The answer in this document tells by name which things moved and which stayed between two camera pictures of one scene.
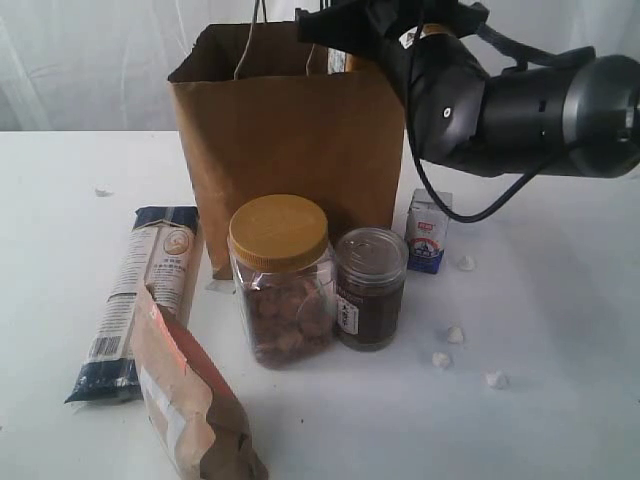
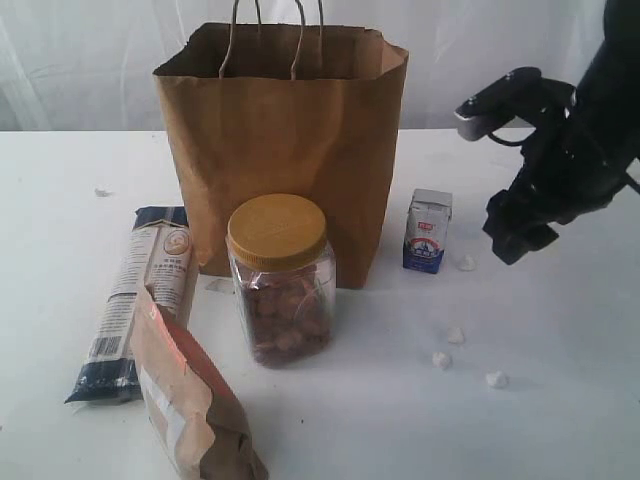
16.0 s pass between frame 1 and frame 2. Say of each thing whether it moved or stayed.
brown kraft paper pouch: stayed
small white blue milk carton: stayed
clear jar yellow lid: stayed
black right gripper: moved
